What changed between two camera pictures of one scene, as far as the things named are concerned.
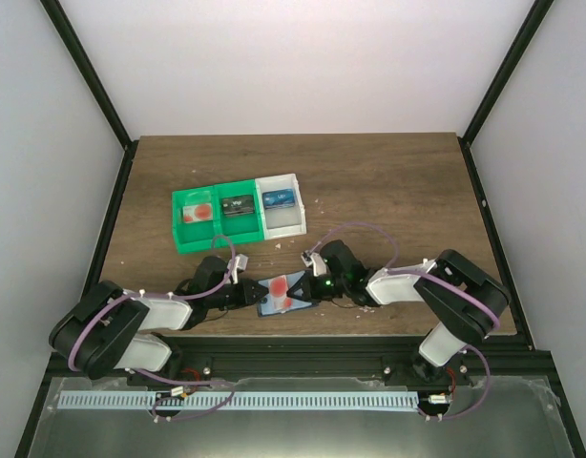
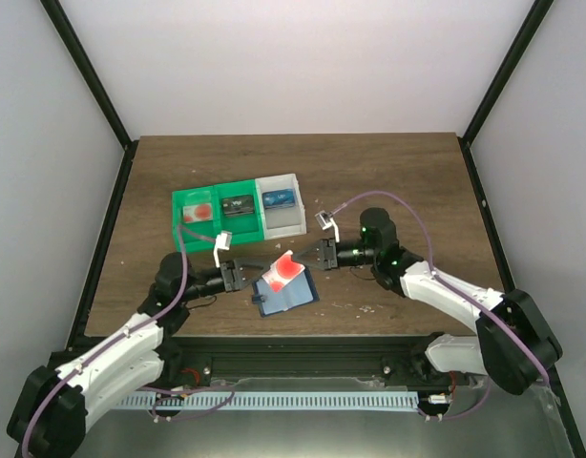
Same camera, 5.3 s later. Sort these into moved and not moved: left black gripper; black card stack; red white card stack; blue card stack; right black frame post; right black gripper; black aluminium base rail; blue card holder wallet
Moved: left black gripper; right black gripper
Not moved: red white card stack; blue card stack; black card stack; black aluminium base rail; right black frame post; blue card holder wallet
